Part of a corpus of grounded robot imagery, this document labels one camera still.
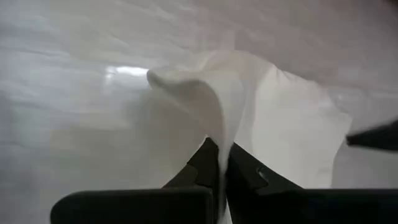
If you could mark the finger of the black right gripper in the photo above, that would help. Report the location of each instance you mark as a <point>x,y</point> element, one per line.
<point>379,138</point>

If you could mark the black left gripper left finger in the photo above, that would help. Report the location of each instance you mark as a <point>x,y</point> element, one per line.
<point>186,205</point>

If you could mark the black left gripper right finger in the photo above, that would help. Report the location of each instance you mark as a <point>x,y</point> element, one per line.
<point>280,207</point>

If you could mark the plain white garment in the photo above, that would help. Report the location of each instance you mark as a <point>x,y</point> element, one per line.
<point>280,124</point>

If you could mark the white table mat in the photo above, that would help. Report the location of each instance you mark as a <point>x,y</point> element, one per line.
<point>77,109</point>

